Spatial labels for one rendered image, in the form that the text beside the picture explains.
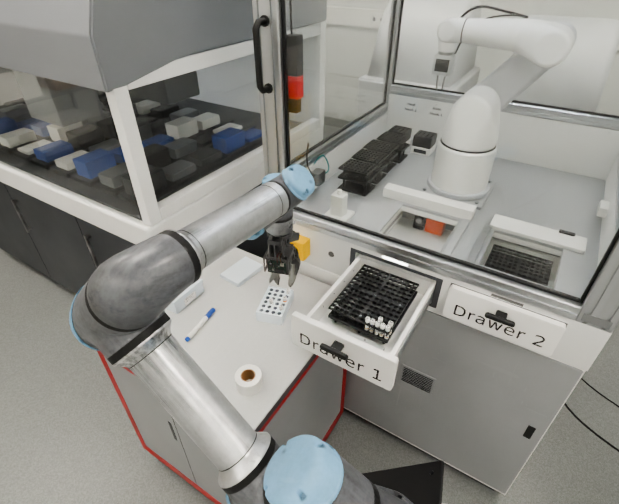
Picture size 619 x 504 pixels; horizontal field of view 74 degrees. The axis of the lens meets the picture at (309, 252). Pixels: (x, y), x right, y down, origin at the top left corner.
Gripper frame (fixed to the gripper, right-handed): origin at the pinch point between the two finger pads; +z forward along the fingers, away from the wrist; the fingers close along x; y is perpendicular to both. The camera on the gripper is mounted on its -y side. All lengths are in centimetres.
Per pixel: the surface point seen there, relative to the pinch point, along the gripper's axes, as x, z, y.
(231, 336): -12.4, 11.2, 15.5
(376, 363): 30.3, -2.3, 26.0
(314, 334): 14.0, -2.1, 20.6
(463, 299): 51, -3, -1
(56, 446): -95, 87, 29
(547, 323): 71, -5, 6
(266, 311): -4.5, 8.4, 5.8
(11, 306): -181, 87, -36
